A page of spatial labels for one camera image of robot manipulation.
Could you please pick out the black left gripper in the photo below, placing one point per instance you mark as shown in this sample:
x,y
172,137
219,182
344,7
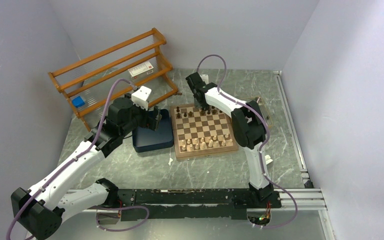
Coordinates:
x,y
151,122

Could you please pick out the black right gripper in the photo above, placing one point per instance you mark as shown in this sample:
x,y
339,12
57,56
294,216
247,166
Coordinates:
x,y
201,105

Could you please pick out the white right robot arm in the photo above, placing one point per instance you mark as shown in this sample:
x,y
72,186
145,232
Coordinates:
x,y
250,129

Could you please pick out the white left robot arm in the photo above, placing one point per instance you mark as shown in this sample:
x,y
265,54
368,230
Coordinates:
x,y
46,205

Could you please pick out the wooden chess board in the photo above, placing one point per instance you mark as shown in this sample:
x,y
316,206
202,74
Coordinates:
x,y
198,126

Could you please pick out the light chess pieces row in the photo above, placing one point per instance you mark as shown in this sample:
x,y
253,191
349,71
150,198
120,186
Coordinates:
x,y
215,143

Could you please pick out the blue metal tin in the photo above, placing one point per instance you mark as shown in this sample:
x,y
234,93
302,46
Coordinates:
x,y
145,140

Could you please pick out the white red box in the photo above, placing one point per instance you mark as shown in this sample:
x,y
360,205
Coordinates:
x,y
141,70

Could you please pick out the orange wooden rack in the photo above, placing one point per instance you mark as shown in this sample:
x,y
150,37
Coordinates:
x,y
93,76

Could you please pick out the blue small object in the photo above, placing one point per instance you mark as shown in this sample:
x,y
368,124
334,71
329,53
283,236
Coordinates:
x,y
78,101

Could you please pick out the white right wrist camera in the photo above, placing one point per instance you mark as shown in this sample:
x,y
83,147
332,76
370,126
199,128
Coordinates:
x,y
205,78

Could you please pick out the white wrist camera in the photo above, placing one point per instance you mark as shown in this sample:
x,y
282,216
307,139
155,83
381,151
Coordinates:
x,y
205,78
140,97

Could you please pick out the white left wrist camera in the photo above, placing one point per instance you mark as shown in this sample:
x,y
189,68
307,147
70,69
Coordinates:
x,y
140,97

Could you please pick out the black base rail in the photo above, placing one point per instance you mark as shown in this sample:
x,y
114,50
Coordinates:
x,y
190,203

